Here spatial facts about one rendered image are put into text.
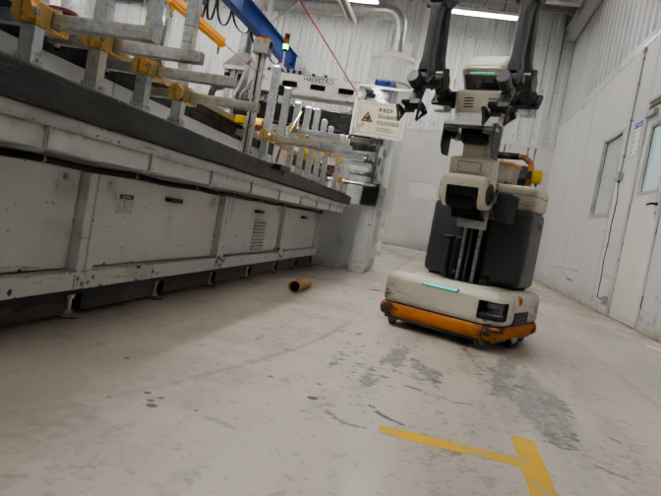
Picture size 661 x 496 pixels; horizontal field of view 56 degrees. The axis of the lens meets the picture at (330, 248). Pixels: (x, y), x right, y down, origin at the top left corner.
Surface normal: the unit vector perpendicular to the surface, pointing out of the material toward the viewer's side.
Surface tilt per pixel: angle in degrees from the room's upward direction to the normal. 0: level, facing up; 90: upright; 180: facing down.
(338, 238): 90
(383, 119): 90
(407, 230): 90
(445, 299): 90
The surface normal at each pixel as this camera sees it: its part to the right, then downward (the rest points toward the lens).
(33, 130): 0.97, 0.18
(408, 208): -0.18, 0.02
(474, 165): -0.58, 0.08
